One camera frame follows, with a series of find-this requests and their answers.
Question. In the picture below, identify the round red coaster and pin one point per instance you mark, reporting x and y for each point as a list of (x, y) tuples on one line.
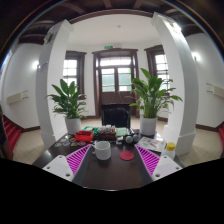
[(126, 155)]

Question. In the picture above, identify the right white pillar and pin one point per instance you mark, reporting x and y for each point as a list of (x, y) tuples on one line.
[(180, 128)]

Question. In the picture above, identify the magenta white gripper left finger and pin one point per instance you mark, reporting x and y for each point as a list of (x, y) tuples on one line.
[(68, 166)]

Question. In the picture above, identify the green exit sign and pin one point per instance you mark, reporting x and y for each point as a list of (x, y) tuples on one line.
[(108, 47)]

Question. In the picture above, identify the left white pillar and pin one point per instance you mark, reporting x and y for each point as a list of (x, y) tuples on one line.
[(50, 72)]

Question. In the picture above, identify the black office chair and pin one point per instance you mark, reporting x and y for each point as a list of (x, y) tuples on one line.
[(117, 115)]

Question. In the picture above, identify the left potted green plant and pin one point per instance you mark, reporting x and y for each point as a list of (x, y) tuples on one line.
[(68, 102)]

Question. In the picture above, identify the wooden window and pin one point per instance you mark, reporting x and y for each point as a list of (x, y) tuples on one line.
[(73, 68), (158, 66)]

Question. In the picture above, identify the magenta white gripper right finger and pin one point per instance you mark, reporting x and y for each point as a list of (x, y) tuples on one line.
[(157, 166)]

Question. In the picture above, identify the white ceramic mug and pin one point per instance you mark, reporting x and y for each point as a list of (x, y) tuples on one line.
[(102, 150)]

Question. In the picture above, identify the right wooden window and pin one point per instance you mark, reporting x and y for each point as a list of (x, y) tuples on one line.
[(158, 66)]

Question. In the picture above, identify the red box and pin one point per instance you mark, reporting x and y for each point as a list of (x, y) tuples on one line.
[(86, 136)]

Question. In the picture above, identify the right potted green plant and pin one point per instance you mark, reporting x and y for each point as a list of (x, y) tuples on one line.
[(152, 98)]

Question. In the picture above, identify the clear snack container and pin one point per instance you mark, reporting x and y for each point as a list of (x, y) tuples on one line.
[(107, 132)]

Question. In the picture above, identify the white pillar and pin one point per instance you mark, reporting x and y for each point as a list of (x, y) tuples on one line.
[(50, 72), (180, 128)]

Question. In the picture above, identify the brown wooden double door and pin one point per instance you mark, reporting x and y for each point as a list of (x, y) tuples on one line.
[(113, 72)]

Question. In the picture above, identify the green cloth packet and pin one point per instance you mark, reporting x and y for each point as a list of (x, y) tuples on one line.
[(121, 131)]

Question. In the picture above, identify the potted green plant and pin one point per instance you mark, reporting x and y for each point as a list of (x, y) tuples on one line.
[(68, 102), (152, 98)]

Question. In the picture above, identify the printed paper magazine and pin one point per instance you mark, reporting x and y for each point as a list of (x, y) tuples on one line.
[(151, 144)]

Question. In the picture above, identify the clear bottle yellow cap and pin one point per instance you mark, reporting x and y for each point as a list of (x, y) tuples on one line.
[(170, 150)]

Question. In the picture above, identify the grey round ball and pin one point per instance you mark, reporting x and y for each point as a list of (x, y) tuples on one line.
[(129, 139)]

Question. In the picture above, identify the left wooden window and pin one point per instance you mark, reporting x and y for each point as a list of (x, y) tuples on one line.
[(73, 68)]

